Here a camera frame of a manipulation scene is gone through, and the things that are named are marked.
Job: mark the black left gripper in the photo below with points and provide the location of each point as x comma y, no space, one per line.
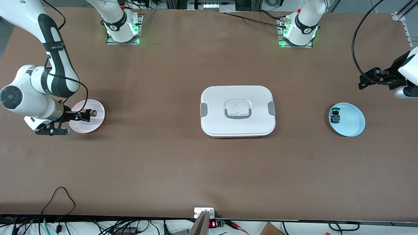
393,75

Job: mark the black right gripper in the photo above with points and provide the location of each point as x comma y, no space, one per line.
67,113

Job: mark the orange push-button switch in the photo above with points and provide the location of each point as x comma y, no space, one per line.
94,113

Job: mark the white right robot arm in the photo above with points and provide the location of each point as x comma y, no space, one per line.
32,107

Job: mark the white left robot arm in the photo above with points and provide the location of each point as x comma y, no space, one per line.
305,19

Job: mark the white lunch box grey latches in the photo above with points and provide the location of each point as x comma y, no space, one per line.
215,124

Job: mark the white socket box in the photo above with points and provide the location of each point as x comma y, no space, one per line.
200,210

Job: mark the brown cardboard box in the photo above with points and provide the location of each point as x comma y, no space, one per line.
269,230

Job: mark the pink round plate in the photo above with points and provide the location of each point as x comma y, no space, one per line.
88,125

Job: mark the light blue round plate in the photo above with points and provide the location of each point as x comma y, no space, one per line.
351,122

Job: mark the black orange device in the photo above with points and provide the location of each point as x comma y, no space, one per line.
125,231

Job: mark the grey power adapter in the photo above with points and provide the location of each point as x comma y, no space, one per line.
179,232

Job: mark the wooden slat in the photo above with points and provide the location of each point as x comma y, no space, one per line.
200,227

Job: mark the red LED display module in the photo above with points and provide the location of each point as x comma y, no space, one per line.
213,224

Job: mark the red clip lead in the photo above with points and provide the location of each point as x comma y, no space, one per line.
236,226

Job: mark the blue push-button switch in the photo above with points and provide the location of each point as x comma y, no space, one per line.
335,118

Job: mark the aluminium profile bracket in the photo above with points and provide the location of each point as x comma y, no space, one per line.
397,16

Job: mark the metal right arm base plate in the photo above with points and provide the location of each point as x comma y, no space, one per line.
112,41

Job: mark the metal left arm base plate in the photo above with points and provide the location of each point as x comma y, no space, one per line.
295,46

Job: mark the aluminium frame rail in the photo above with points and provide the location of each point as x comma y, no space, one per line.
212,6

